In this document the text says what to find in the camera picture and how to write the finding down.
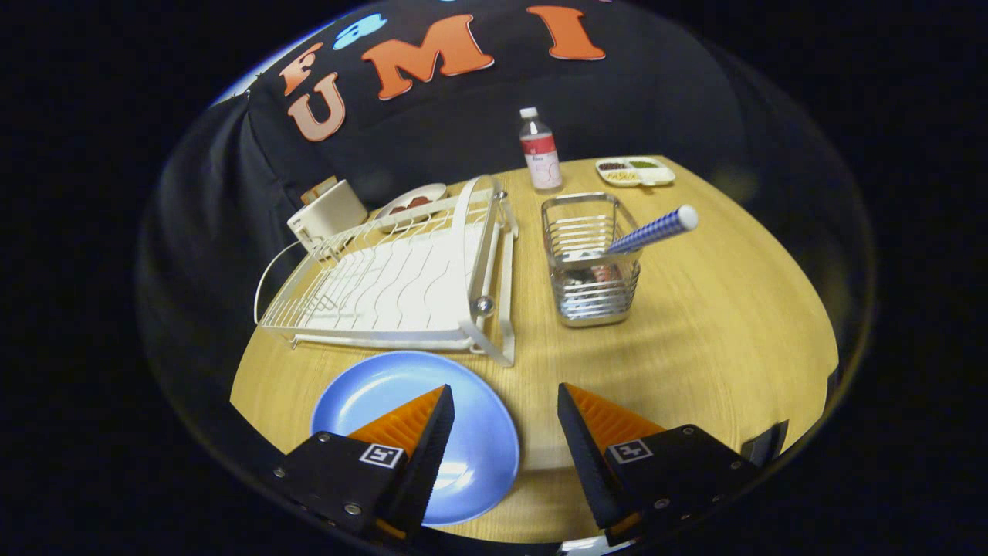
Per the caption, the metal wire basket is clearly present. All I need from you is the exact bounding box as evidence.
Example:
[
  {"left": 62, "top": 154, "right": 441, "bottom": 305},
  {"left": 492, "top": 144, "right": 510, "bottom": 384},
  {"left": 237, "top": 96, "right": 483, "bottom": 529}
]
[{"left": 541, "top": 192, "right": 641, "bottom": 328}]

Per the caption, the clear bottle red label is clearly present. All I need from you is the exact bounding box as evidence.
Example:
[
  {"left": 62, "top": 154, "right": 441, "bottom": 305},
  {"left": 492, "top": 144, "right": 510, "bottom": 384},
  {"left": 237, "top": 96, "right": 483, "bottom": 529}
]
[{"left": 519, "top": 107, "right": 563, "bottom": 192}]

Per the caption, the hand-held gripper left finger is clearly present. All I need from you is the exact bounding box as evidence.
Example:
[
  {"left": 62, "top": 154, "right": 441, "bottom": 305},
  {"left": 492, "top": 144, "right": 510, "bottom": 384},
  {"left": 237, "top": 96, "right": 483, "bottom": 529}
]
[{"left": 272, "top": 385, "right": 455, "bottom": 541}]

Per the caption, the black backdrop cloth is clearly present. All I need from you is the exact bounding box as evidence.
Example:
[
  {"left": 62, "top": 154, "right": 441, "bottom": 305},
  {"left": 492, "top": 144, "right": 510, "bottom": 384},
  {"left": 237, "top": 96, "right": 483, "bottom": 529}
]
[{"left": 139, "top": 0, "right": 877, "bottom": 371}]

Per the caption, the white divided tray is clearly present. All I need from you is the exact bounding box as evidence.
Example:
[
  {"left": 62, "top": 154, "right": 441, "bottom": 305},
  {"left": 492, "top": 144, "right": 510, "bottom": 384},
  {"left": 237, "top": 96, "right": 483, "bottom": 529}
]
[{"left": 595, "top": 157, "right": 676, "bottom": 188}]

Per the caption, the white toaster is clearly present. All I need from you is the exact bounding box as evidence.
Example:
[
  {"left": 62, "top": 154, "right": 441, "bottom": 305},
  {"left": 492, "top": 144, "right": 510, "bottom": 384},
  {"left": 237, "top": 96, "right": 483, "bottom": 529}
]
[{"left": 287, "top": 179, "right": 369, "bottom": 252}]

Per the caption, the white dish rack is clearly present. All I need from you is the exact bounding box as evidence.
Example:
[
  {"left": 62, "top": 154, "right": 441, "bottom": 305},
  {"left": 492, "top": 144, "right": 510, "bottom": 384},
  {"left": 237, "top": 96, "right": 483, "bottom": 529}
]
[{"left": 254, "top": 175, "right": 519, "bottom": 368}]

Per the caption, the blue plate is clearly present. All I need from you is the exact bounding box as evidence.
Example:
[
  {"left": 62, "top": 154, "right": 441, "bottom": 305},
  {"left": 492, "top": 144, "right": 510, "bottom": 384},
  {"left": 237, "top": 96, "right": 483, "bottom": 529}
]
[{"left": 310, "top": 351, "right": 520, "bottom": 527}]

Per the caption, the blue checked handle spoon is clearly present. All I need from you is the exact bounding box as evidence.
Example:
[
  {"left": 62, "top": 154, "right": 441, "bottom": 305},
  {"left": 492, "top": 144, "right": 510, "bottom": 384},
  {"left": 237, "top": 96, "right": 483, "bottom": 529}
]
[{"left": 563, "top": 205, "right": 699, "bottom": 263}]

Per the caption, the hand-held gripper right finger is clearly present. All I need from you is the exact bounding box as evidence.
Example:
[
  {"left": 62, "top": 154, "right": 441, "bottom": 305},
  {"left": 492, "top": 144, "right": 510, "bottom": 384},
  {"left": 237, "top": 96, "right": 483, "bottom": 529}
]
[{"left": 557, "top": 382, "right": 761, "bottom": 548}]

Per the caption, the small white plate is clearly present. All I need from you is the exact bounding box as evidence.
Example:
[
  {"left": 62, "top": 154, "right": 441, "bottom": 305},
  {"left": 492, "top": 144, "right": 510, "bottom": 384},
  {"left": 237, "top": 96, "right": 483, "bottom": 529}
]
[{"left": 375, "top": 183, "right": 448, "bottom": 232}]

